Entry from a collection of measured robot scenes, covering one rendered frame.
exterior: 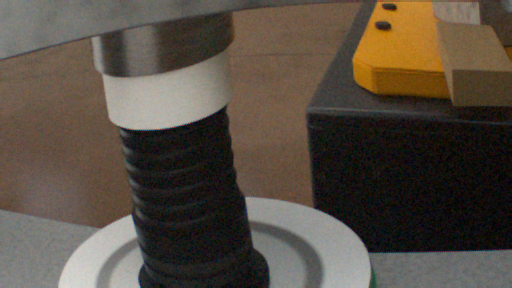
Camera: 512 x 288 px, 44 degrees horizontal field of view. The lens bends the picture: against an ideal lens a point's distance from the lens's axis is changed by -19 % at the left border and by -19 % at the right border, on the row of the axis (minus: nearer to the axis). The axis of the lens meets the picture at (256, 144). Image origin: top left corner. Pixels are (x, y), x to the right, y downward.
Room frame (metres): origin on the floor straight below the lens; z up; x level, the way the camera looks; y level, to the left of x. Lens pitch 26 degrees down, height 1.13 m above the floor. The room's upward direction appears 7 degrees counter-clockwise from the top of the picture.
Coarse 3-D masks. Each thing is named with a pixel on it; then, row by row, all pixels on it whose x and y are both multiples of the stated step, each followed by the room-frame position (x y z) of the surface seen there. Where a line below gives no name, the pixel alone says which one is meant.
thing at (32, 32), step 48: (0, 0) 0.31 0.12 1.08; (48, 0) 0.31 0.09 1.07; (96, 0) 0.31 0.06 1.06; (144, 0) 0.31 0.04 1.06; (192, 0) 0.31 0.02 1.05; (240, 0) 0.32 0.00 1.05; (288, 0) 0.32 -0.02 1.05; (336, 0) 0.32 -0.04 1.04; (384, 0) 0.32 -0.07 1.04; (432, 0) 0.33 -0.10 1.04; (480, 0) 0.33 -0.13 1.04; (0, 48) 0.30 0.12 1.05
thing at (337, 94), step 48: (336, 96) 0.91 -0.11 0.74; (384, 96) 0.90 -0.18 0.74; (336, 144) 0.87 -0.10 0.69; (384, 144) 0.85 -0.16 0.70; (432, 144) 0.82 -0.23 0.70; (480, 144) 0.80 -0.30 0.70; (336, 192) 0.87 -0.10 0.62; (384, 192) 0.85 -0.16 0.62; (432, 192) 0.82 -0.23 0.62; (480, 192) 0.79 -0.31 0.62; (384, 240) 0.85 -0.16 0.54; (432, 240) 0.83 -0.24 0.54; (480, 240) 0.80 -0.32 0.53
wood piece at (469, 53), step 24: (456, 24) 0.93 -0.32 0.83; (480, 24) 0.93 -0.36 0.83; (456, 48) 0.83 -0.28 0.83; (480, 48) 0.82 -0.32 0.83; (456, 72) 0.75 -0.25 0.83; (480, 72) 0.75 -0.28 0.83; (504, 72) 0.74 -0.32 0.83; (456, 96) 0.75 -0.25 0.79; (480, 96) 0.75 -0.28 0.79; (504, 96) 0.74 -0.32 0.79
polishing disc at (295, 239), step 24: (264, 216) 0.44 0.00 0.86; (288, 216) 0.44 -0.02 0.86; (312, 216) 0.44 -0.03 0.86; (96, 240) 0.43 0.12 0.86; (120, 240) 0.43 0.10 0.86; (264, 240) 0.41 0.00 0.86; (288, 240) 0.41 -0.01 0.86; (312, 240) 0.41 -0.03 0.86; (336, 240) 0.40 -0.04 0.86; (360, 240) 0.40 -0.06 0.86; (72, 264) 0.40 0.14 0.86; (96, 264) 0.40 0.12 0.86; (120, 264) 0.40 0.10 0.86; (288, 264) 0.38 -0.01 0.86; (312, 264) 0.38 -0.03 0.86; (336, 264) 0.37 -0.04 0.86; (360, 264) 0.37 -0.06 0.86
